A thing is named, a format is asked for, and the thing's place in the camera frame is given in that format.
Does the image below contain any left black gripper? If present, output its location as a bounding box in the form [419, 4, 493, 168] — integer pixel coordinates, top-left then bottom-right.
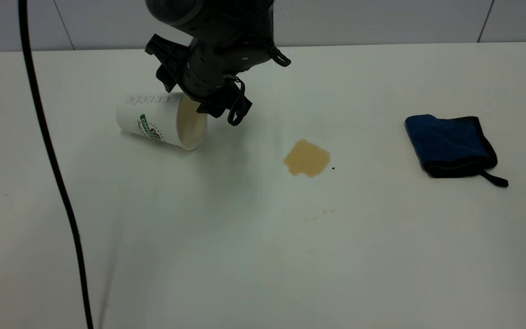
[180, 27, 291, 127]

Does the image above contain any white paper coffee cup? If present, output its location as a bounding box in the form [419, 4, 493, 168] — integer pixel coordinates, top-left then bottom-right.
[116, 93, 208, 151]

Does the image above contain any blue cloth with black trim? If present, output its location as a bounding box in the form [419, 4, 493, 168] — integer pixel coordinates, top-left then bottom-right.
[404, 115, 509, 188]

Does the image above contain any brown coffee spill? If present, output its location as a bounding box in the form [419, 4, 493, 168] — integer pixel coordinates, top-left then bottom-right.
[284, 139, 331, 178]

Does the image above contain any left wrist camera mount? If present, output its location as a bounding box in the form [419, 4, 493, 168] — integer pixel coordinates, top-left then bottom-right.
[145, 34, 189, 93]

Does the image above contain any long black cable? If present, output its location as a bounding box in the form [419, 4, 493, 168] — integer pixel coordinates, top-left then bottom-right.
[18, 0, 95, 329]

